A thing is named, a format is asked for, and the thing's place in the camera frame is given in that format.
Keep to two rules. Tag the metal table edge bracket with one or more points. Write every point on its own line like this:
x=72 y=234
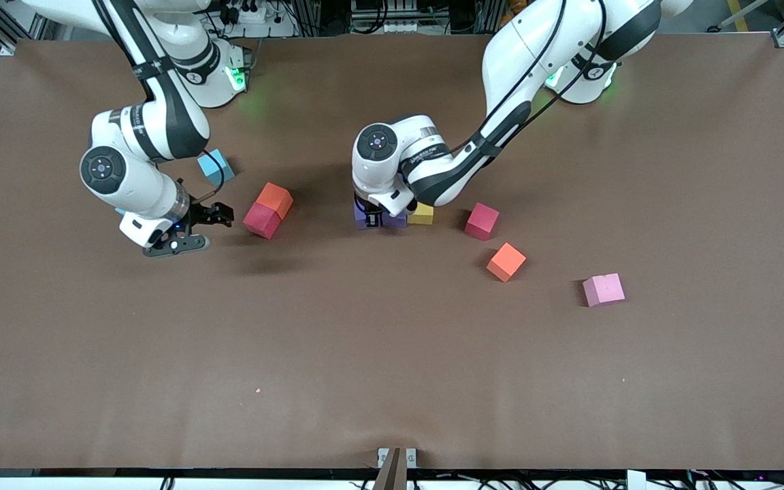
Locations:
x=382 y=457

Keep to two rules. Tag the orange foam cube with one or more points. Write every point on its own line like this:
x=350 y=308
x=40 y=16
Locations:
x=276 y=197
x=506 y=263

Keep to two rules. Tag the yellow foam cube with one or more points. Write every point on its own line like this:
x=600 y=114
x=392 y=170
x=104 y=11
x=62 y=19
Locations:
x=423 y=215

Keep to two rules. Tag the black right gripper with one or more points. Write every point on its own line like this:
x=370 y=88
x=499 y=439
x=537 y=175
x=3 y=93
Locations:
x=202 y=215

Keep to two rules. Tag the aluminium frame post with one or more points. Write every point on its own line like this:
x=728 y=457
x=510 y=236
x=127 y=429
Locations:
x=491 y=13
x=310 y=13

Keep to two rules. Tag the pink foam cube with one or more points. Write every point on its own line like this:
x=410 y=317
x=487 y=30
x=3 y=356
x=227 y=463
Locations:
x=603 y=290

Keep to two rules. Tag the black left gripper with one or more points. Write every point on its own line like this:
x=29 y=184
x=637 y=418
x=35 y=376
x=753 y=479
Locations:
x=372 y=219

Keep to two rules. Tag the red foam cube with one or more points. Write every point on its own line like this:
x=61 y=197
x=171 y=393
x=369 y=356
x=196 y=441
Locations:
x=260 y=221
x=482 y=221

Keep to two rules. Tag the brown strip under bracket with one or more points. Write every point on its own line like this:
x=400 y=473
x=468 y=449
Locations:
x=392 y=473

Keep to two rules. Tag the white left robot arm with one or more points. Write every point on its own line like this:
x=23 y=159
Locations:
x=528 y=54

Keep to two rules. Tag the purple foam cube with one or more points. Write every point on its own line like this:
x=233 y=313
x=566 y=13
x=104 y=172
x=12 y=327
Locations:
x=397 y=220
x=359 y=214

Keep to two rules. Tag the white electronics box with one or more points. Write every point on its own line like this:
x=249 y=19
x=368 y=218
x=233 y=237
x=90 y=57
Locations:
x=392 y=27

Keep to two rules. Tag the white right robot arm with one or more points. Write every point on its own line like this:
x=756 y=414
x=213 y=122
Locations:
x=126 y=177

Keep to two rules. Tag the white power strip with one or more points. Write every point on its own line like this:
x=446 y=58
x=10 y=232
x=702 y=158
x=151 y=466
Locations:
x=249 y=13

